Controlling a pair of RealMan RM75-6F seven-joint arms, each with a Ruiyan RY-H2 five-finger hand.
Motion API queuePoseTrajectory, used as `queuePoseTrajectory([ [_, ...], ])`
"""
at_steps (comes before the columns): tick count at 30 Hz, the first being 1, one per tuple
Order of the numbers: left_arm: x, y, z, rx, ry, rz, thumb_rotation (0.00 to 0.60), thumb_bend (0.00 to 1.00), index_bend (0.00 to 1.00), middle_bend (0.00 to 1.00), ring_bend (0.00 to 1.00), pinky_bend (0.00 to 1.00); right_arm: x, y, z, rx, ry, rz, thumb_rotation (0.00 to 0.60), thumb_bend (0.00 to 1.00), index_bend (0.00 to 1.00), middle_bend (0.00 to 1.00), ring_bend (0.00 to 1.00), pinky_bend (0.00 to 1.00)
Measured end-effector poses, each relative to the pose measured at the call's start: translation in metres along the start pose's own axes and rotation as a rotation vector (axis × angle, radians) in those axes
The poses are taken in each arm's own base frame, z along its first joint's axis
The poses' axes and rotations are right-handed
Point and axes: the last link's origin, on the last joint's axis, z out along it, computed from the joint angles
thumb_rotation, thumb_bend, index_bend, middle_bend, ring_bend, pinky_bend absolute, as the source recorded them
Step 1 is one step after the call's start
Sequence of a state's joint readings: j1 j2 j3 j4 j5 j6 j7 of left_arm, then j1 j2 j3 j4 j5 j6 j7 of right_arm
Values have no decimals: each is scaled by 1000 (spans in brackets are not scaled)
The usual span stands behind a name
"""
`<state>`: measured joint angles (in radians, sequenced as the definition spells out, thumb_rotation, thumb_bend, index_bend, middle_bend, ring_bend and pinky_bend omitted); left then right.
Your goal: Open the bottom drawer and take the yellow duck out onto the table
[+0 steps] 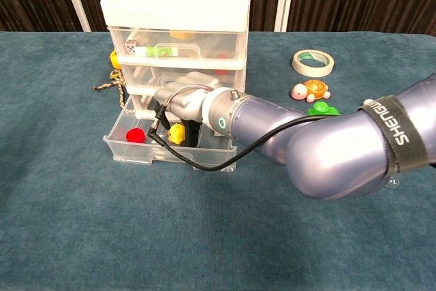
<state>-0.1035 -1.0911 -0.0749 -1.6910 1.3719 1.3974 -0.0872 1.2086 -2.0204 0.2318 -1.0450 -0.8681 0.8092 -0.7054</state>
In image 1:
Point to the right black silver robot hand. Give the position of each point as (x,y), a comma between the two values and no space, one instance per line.
(185,103)

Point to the small yellow duck toy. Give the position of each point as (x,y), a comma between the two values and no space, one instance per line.
(176,133)

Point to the clear drawer with red pompom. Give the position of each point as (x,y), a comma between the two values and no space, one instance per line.
(136,154)

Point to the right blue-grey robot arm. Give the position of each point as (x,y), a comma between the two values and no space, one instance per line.
(323,154)

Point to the clear drawer with die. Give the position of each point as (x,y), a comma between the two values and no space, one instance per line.
(218,42)

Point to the red pompom ball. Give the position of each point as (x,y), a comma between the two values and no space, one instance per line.
(135,135)

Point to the green white glue stick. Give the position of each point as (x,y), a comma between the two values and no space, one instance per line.
(150,51)

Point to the white die black dots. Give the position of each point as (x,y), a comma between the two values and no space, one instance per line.
(131,46)

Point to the beige masking tape roll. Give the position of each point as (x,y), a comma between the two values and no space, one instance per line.
(299,67)

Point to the blue teal tablecloth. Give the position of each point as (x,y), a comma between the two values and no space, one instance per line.
(170,229)

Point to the orange pink turtle toy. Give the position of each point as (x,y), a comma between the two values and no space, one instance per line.
(315,88)

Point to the green building block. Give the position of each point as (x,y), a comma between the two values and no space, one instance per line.
(322,109)

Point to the clear test tube white cap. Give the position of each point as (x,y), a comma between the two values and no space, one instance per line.
(392,182)

